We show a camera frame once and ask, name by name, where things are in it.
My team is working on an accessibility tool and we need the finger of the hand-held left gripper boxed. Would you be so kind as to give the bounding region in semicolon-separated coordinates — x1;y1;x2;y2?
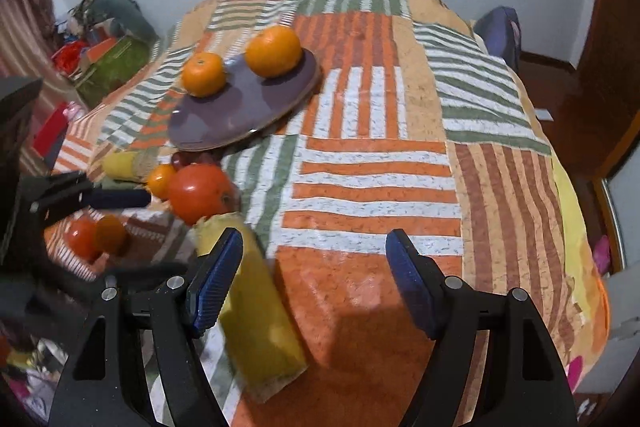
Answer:
30;172;152;225
70;261;188;303

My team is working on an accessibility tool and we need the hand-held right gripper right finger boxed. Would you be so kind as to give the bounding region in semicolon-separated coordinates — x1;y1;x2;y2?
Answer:
385;228;573;427

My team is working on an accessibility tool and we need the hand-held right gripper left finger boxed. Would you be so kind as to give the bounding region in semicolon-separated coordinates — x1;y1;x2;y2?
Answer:
47;227;244;427

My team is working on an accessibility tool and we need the short yellow corn cob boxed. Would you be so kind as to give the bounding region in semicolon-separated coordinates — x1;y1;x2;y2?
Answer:
102;151;158;182

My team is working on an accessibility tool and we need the tiny mandarin orange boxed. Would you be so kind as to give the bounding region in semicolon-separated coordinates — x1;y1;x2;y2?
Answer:
147;164;177;201
95;214;128;255

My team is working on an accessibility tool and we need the long yellow corn cob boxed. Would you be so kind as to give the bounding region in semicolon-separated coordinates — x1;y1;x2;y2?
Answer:
194;213;308;403

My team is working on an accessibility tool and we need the small red tomato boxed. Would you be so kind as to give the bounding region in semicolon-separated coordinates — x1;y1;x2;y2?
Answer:
65;217;103;263

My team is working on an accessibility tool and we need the large red tomato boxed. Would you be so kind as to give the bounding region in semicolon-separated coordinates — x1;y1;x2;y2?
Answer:
167;163;238;225

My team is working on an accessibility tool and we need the purple ceramic plate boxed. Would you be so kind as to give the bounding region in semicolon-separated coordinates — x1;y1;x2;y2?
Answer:
167;47;321;152

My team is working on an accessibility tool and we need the red box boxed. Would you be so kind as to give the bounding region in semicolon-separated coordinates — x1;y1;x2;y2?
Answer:
31;102;76;158

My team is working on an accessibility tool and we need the striped patchwork bedspread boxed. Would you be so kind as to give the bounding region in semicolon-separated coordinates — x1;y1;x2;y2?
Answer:
42;0;613;427

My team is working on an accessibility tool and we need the green storage box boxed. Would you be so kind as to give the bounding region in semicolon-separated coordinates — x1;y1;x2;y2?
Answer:
75;36;153;108

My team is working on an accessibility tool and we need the red plastic bag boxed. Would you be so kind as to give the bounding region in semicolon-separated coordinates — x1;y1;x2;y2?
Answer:
52;41;88;78

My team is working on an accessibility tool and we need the small round orange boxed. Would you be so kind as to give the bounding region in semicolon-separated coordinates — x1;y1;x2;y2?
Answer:
181;52;227;98

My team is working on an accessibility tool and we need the pink clothes pile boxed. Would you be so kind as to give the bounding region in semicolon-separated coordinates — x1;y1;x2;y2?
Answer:
0;337;66;418

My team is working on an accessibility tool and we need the orange cardboard box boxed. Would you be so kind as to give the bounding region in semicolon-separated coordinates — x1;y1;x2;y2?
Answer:
82;36;123;62

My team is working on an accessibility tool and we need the yellow bed sheet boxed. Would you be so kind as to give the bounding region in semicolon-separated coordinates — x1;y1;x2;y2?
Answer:
550;157;611;348

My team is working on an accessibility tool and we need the grey plush toy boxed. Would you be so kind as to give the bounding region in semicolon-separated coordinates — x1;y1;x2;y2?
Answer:
87;0;158;42

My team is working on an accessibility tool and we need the striped red curtain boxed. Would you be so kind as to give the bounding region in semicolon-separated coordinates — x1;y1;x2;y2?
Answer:
0;0;91;178

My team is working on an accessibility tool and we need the large round orange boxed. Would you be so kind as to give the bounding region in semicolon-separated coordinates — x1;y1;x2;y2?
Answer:
245;25;304;78

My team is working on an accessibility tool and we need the brown wooden door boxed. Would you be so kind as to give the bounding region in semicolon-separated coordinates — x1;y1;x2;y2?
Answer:
577;0;640;180

